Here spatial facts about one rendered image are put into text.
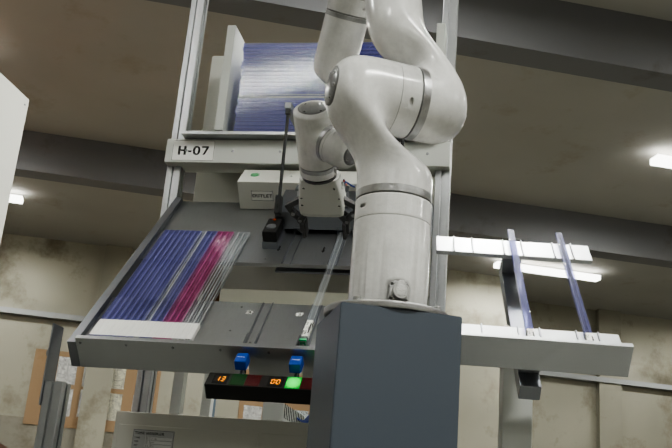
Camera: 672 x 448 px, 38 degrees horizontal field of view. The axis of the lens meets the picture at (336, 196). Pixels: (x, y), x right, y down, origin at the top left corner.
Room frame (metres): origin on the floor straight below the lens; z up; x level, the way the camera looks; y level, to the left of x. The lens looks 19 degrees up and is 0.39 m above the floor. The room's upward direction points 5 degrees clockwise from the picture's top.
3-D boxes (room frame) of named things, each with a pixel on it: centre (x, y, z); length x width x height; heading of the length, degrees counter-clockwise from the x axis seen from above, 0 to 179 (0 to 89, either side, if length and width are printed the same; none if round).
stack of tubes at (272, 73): (2.44, 0.03, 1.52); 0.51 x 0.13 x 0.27; 79
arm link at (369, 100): (1.43, -0.06, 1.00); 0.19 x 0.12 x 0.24; 108
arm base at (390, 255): (1.44, -0.09, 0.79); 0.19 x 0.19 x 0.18
